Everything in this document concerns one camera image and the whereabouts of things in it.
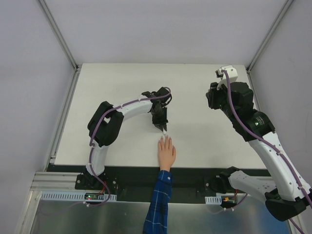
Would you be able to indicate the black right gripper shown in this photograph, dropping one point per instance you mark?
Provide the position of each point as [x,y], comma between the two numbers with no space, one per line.
[213,98]

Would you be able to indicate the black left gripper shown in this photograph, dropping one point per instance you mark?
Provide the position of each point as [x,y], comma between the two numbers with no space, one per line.
[160,119]

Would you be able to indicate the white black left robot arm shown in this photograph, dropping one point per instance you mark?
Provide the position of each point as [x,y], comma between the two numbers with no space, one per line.
[105,125]

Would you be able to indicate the blue plaid sleeve forearm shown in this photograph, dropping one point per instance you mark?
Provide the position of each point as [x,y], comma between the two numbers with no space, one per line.
[158,202]

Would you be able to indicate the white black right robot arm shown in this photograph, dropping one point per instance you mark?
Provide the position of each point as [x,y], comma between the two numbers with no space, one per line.
[288,194]

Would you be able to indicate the mannequin hand with long nails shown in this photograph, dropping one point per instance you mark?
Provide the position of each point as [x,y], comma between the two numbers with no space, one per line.
[166,153]

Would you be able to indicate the shiny metal front plate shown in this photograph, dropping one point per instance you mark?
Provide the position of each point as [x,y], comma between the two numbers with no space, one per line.
[66,217]

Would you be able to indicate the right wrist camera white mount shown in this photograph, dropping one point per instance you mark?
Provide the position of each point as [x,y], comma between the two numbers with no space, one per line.
[226,74]

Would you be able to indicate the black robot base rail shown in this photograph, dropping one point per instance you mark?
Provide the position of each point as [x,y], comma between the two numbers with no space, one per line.
[144,184]

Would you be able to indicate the right white slotted cable duct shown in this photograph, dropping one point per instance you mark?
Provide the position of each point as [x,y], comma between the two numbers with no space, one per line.
[213,200]

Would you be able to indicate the white slotted cable duct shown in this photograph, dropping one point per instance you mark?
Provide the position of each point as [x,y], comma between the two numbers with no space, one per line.
[213,200]
[77,196]

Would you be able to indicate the left aluminium frame post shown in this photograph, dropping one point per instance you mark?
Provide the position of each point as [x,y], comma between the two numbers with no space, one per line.
[57,33]

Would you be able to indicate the aluminium frame post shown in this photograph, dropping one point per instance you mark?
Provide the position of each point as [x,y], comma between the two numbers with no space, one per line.
[270,33]
[57,33]

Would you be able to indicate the right aluminium frame post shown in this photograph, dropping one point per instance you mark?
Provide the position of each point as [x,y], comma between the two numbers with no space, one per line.
[270,33]

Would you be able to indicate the left white slotted cable duct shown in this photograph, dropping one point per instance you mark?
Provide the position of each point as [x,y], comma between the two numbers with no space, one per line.
[77,196]

